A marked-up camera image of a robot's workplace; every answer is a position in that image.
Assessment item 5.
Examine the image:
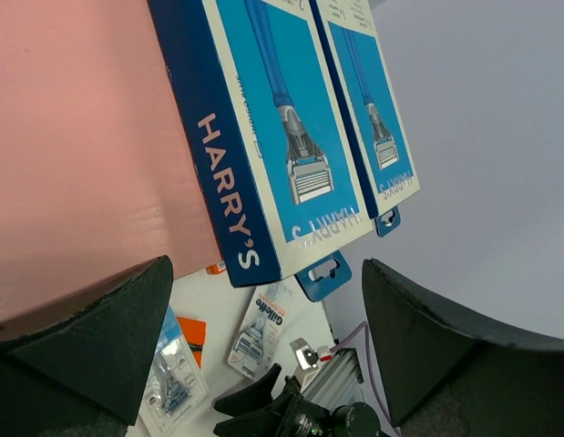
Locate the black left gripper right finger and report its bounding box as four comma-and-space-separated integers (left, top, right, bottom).
362, 259, 564, 436

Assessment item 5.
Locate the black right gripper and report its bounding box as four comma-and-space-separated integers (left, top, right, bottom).
213, 363, 382, 437

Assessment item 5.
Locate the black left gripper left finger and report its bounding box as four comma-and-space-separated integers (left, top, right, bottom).
0, 256, 173, 436

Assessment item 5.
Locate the blue Harry's box front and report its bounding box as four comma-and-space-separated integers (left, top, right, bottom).
149, 1, 374, 288

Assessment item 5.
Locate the blue Harry's razor box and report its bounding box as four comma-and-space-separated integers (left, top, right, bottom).
310, 0, 420, 238

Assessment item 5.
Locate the pink three-tier shelf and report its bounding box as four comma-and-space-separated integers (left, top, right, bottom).
0, 1, 220, 323

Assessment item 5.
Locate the white Gillette pack lower right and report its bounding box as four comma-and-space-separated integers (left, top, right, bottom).
227, 279, 295, 381

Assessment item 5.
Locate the clear blister razor pack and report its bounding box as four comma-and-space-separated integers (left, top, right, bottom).
139, 308, 209, 437

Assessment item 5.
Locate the orange Gillette box centre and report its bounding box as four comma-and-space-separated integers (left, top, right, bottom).
177, 316, 207, 367

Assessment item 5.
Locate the orange razor cartridge box right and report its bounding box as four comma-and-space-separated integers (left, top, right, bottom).
205, 260, 227, 275

